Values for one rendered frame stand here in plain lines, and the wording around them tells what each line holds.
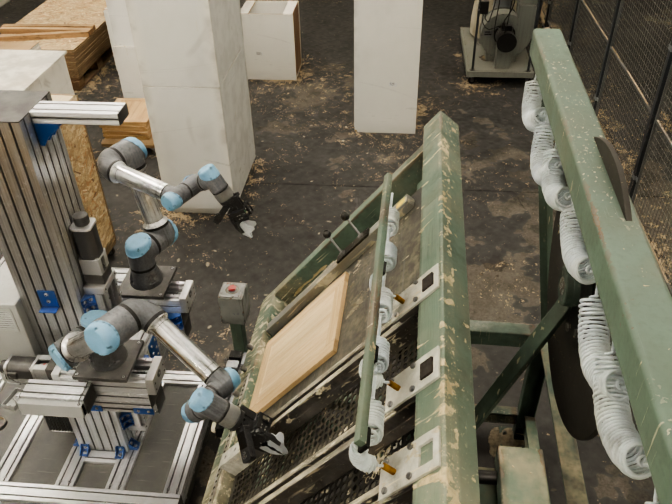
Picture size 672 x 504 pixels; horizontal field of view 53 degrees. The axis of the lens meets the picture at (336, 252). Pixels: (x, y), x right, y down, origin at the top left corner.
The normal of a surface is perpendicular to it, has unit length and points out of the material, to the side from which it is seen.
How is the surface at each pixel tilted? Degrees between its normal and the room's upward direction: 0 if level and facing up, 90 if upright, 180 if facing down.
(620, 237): 0
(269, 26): 90
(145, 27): 90
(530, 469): 0
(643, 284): 0
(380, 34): 90
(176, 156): 90
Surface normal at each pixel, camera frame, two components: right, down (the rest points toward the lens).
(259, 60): -0.09, 0.61
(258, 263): -0.02, -0.79
